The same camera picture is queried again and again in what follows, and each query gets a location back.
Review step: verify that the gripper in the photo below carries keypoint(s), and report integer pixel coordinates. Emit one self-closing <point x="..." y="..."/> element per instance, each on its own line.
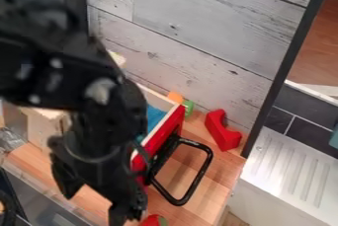
<point x="103" y="151"/>

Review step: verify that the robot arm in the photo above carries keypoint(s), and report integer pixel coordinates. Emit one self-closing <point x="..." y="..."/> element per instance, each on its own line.
<point x="53" y="72"/>

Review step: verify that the red toy strawberry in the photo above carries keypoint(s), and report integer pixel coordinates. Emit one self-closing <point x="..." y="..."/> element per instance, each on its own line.
<point x="152" y="220"/>

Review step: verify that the wooden cabinet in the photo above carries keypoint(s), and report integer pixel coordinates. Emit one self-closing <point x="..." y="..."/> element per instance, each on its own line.
<point x="41" y="121"/>

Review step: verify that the orange toy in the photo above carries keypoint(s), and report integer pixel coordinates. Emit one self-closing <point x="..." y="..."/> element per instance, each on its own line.
<point x="175" y="97"/>

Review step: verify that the green toy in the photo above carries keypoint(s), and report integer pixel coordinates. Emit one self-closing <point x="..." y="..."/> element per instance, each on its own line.
<point x="189" y="107"/>

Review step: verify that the pale yellow toy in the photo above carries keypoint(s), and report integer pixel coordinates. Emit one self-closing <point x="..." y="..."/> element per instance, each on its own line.
<point x="118" y="59"/>

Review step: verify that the red toy block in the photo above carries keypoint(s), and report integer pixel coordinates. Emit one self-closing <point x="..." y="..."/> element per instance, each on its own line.
<point x="222" y="130"/>

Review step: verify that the white ribbed board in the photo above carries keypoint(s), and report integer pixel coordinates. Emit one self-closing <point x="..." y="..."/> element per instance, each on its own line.
<point x="290" y="177"/>

